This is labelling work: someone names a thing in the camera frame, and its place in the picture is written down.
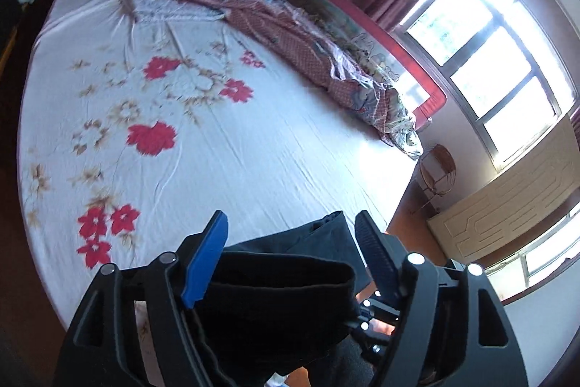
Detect small window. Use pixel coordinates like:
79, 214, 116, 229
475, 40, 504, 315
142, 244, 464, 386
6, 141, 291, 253
486, 206, 580, 304

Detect wire frame stool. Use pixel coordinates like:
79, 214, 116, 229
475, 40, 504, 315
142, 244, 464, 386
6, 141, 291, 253
409, 143, 457, 216

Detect bed with floral sheet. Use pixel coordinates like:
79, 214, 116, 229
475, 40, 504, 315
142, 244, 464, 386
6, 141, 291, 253
16, 0, 420, 335

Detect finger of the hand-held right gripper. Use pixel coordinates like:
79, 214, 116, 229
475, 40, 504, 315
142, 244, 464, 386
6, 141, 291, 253
349, 289, 403, 365

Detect cream carved cabinet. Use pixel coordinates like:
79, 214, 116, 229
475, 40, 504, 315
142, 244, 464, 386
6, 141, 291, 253
426, 110, 580, 271

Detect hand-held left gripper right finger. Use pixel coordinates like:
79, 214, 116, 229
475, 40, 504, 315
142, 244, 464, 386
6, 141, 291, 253
354, 210, 529, 387

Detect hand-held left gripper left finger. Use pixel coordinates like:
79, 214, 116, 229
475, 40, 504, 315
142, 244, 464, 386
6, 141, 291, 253
53, 210, 229, 387

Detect pink patterned quilt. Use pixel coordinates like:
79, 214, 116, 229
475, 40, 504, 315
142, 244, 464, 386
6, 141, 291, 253
75, 0, 425, 161

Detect black pants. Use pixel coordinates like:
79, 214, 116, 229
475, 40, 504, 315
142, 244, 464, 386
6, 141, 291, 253
189, 210, 378, 387

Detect red framed bed guard rail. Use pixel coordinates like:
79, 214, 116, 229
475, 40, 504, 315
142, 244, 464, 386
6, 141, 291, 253
269, 0, 448, 130

